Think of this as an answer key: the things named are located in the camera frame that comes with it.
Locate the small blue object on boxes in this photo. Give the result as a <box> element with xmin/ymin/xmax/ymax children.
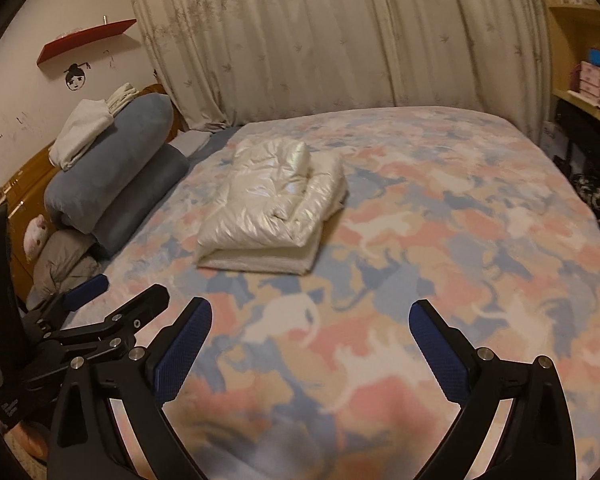
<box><xmin>588</xmin><ymin>48</ymin><xmax>600</xmax><ymax>67</ymax></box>

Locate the light blue-grey bolster pillow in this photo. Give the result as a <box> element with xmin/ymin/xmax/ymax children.
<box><xmin>44</xmin><ymin>93</ymin><xmax>173</xmax><ymax>234</ymax></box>

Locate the grey-brown folded puffer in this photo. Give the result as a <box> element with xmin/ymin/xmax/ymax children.
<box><xmin>32</xmin><ymin>230</ymin><xmax>100</xmax><ymax>300</ymax></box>

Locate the dark grey bolster pillow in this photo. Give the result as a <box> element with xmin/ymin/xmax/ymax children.
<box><xmin>93</xmin><ymin>144</ymin><xmax>189</xmax><ymax>259</ymax></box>

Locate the folded white cloth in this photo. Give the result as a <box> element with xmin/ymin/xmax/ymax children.
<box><xmin>48</xmin><ymin>100</ymin><xmax>114</xmax><ymax>171</ymax></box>

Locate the red wall shelf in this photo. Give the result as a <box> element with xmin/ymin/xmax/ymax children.
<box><xmin>36</xmin><ymin>18</ymin><xmax>136</xmax><ymax>66</ymax></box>

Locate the wooden shelf desk unit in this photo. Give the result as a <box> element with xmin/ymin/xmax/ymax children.
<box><xmin>534</xmin><ymin>0</ymin><xmax>600</xmax><ymax>172</ymax></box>

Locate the pastel cat pattern bedspread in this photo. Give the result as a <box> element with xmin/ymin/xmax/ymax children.
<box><xmin>73</xmin><ymin>107</ymin><xmax>600</xmax><ymax>479</ymax></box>

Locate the white shiny puffer jacket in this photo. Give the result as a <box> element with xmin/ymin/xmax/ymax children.
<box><xmin>194</xmin><ymin>138</ymin><xmax>348</xmax><ymax>275</ymax></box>

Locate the girl face wall sticker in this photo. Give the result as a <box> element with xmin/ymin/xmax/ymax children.
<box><xmin>65</xmin><ymin>62</ymin><xmax>91</xmax><ymax>92</ymax></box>

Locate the person left hand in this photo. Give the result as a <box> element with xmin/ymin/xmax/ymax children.
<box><xmin>9</xmin><ymin>422</ymin><xmax>48</xmax><ymax>462</ymax></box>

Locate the wooden headboard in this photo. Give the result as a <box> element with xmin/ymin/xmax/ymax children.
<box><xmin>0</xmin><ymin>92</ymin><xmax>183</xmax><ymax>301</ymax></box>

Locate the folded cream striped cloth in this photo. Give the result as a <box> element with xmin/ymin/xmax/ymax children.
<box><xmin>105</xmin><ymin>82</ymin><xmax>140</xmax><ymax>116</ymax></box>

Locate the cream patterned curtain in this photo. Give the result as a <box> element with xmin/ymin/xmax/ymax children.
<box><xmin>131</xmin><ymin>0</ymin><xmax>550</xmax><ymax>139</ymax></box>

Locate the pink white plush toy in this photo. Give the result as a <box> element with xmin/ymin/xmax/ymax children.
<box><xmin>23</xmin><ymin>214</ymin><xmax>48</xmax><ymax>262</ymax></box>

